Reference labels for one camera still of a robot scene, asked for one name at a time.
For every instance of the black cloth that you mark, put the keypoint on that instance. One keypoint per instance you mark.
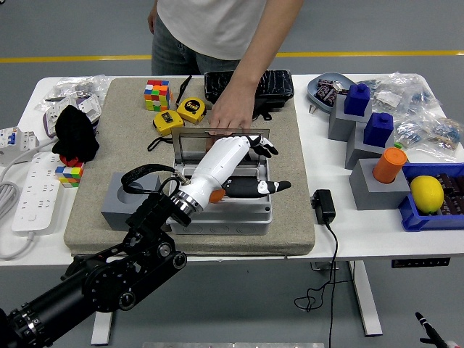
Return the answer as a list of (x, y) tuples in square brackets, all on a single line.
[(76, 130)]

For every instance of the white power strip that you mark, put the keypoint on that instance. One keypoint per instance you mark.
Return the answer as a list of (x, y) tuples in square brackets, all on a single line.
[(36, 195)]

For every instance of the yellow lemon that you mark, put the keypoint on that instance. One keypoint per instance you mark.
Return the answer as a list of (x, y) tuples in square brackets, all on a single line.
[(427, 194)]

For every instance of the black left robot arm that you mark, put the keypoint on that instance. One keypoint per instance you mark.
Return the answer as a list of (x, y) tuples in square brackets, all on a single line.
[(108, 279)]

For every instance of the grey block with round hole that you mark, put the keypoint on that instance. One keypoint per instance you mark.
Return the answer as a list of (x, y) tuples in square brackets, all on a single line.
[(377, 192), (116, 214)]

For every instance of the yellow tape measure round label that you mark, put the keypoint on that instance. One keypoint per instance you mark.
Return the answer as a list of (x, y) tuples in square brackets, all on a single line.
[(192, 108)]

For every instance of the large colourful puzzle cube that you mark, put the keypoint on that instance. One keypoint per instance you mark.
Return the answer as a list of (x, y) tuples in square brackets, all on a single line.
[(157, 96)]

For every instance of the person's left forearm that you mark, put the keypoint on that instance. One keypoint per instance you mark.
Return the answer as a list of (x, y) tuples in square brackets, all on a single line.
[(268, 43)]

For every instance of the white switch panel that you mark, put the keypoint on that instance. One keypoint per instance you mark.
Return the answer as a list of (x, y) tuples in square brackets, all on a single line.
[(90, 107)]

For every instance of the grey-brown mat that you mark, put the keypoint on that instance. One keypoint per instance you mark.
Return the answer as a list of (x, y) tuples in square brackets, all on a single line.
[(286, 145)]

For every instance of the blue-grey dish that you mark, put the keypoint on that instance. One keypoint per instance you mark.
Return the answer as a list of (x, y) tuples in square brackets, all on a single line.
[(313, 88)]

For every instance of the dark components pile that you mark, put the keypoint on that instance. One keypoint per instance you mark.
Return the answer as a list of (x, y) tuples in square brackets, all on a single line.
[(453, 195)]

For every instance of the black table control panel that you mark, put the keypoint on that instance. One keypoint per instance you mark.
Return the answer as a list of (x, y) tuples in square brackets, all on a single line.
[(420, 262)]

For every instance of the black power adapter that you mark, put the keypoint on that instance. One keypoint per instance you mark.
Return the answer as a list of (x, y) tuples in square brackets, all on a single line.
[(324, 206)]

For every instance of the small metal clips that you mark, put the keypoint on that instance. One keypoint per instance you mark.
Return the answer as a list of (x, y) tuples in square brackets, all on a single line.
[(313, 108)]

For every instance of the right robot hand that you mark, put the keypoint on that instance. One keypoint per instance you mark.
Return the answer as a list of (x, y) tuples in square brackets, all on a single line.
[(433, 335)]

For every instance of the blue block with knob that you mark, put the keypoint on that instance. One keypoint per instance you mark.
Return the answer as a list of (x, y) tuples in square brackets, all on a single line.
[(357, 101), (378, 130)]

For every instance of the person's left hand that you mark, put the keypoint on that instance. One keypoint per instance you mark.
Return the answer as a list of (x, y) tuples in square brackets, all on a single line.
[(232, 112)]

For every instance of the person's right hand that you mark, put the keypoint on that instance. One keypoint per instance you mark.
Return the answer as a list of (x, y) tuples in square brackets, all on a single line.
[(152, 18)]

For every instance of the person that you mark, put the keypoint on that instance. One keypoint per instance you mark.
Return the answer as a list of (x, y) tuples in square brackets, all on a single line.
[(210, 25)]

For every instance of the grey block holder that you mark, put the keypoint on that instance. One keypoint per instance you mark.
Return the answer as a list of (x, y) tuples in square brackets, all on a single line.
[(340, 125), (359, 156)]

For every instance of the red object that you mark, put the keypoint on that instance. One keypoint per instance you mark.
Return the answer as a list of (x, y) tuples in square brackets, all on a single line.
[(69, 160)]

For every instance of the grey junction box clear lid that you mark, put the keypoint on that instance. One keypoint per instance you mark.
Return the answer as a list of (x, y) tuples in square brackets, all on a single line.
[(232, 221)]

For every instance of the metal bracket under table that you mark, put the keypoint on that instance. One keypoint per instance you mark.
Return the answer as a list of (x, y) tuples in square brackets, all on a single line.
[(320, 266)]

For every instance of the dark patterned component packet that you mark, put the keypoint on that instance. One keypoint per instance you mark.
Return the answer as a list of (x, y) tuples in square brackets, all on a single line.
[(326, 96)]

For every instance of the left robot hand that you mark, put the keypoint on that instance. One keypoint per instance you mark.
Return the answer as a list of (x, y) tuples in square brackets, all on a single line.
[(217, 163)]

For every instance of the clear bag of parts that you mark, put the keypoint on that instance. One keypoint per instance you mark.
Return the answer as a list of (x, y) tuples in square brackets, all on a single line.
[(413, 130), (87, 85), (447, 139), (395, 94)]

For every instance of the small colourful puzzle cube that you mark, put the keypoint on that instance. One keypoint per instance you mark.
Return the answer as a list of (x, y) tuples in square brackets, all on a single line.
[(69, 177)]

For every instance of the white circuit breaker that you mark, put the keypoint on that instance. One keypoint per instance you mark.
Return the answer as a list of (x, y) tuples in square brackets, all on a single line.
[(18, 139)]

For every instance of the blue plastic bin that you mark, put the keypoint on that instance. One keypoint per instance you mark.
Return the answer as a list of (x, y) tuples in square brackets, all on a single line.
[(417, 221)]

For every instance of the black film-wrapped device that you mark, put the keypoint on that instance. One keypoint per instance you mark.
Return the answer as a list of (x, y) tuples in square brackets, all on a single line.
[(275, 87)]

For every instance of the white table leg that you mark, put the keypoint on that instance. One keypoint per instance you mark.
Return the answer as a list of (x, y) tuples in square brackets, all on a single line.
[(366, 301), (103, 326)]

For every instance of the orange cylinder battery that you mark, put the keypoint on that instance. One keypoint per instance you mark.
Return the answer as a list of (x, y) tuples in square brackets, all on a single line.
[(389, 165), (216, 196)]

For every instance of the white purple-edged socket panel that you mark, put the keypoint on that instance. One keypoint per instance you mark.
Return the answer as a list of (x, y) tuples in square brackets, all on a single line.
[(50, 121)]

